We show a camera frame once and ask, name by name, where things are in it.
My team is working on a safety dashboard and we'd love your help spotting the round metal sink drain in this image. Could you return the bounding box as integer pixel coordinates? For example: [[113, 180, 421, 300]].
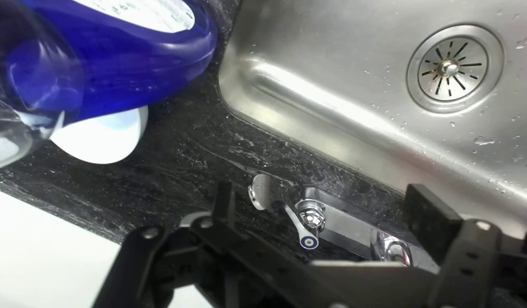
[[405, 24, 504, 115]]

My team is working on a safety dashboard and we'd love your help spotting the blue dish soap bottle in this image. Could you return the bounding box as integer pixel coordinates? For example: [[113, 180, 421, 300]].
[[0, 0, 217, 168]]

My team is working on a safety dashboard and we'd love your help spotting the chrome faucet handle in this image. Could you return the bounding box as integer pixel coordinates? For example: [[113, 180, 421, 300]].
[[246, 173, 321, 252]]

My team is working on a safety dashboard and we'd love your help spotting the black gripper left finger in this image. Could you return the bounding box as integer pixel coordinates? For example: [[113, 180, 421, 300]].
[[212, 182, 236, 225]]

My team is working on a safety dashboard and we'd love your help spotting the stainless steel sink basin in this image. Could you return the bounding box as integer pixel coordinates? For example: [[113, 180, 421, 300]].
[[219, 0, 527, 237]]

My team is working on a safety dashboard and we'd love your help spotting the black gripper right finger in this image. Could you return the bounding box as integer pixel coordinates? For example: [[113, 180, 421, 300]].
[[402, 184, 463, 264]]

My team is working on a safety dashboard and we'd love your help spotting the chrome faucet base plate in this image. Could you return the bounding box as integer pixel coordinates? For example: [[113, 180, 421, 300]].
[[294, 189, 438, 273]]

